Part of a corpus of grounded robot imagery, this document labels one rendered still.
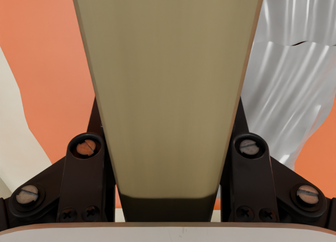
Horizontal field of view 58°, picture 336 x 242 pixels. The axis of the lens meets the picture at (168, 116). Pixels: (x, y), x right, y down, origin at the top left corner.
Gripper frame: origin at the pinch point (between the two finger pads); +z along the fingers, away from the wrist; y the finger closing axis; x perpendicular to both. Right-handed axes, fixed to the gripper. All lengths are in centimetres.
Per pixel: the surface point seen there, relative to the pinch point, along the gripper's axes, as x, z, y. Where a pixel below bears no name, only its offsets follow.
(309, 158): -11.4, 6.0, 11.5
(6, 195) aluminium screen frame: -16.3, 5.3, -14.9
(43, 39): -0.3, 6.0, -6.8
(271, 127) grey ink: -7.0, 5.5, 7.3
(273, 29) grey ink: 0.6, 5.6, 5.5
